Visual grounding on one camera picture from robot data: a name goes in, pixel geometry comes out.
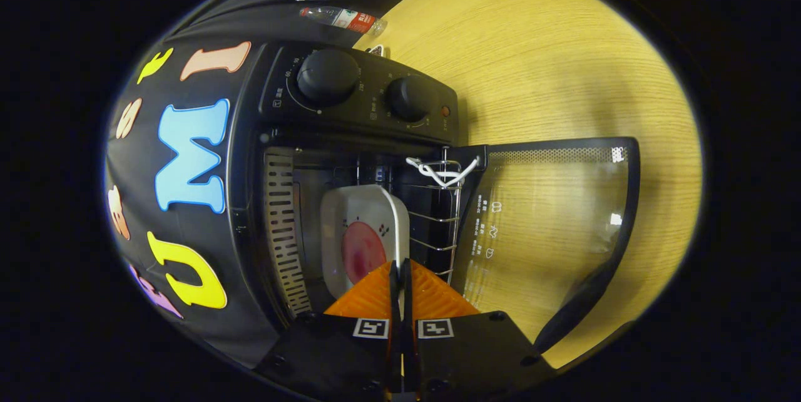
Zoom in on pink meat slice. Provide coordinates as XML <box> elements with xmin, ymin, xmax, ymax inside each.
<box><xmin>341</xmin><ymin>222</ymin><xmax>387</xmax><ymax>285</ymax></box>

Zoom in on black toaster oven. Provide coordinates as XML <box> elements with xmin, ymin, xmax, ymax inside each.
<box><xmin>228</xmin><ymin>41</ymin><xmax>641</xmax><ymax>356</ymax></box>

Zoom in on metal wire oven rack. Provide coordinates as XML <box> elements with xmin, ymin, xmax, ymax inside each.
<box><xmin>357</xmin><ymin>147</ymin><xmax>482</xmax><ymax>284</ymax></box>

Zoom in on clear plastic water bottle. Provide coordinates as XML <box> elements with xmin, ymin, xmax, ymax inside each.
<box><xmin>299</xmin><ymin>6</ymin><xmax>387</xmax><ymax>36</ymax></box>

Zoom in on white square plate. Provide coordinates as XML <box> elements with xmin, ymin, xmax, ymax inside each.
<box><xmin>320</xmin><ymin>185</ymin><xmax>411</xmax><ymax>299</ymax></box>

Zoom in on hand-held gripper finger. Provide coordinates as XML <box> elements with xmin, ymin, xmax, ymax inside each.
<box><xmin>400</xmin><ymin>258</ymin><xmax>558</xmax><ymax>401</ymax></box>
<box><xmin>260</xmin><ymin>259</ymin><xmax>401</xmax><ymax>402</ymax></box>

